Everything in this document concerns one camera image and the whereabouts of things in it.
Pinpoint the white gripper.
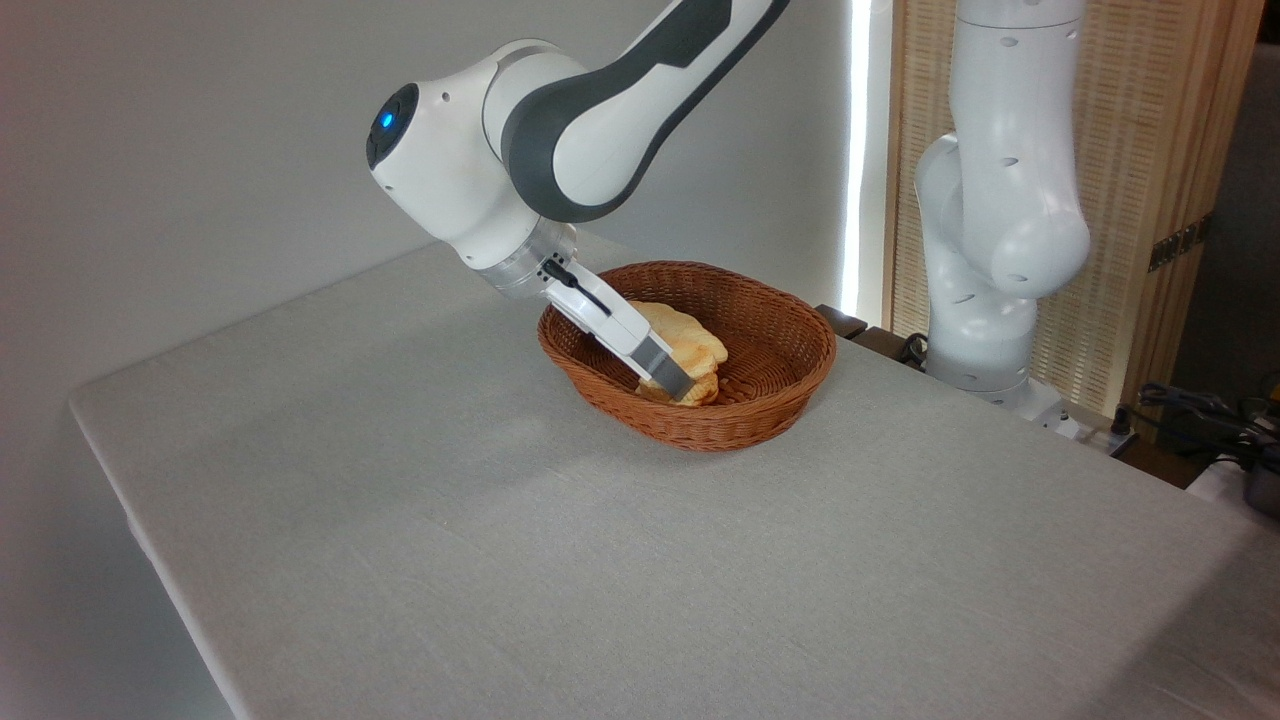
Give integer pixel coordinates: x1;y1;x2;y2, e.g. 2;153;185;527
543;263;702;407

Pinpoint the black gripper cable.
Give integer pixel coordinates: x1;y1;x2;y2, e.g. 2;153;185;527
541;260;613;316

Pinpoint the grey tablecloth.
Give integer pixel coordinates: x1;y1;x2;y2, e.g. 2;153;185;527
68;240;1280;720

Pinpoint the black cable bundle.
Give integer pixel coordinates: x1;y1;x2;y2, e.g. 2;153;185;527
1138;382;1280;471

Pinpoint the black metal hinge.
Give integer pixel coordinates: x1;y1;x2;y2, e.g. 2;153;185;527
1148;213;1214;273

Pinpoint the round bread roll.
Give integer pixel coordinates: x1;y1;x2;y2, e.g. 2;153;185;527
636;370;721;408

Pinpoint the wooden lattice screen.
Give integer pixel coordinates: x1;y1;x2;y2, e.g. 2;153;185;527
882;0;1266;441

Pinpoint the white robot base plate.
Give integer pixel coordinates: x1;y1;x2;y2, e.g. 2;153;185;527
985;378;1086;441

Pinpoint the brown wicker basket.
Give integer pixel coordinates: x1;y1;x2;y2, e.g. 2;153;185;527
537;261;838;453

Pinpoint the long bread loaf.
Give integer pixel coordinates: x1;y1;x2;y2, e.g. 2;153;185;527
628;301;729;367

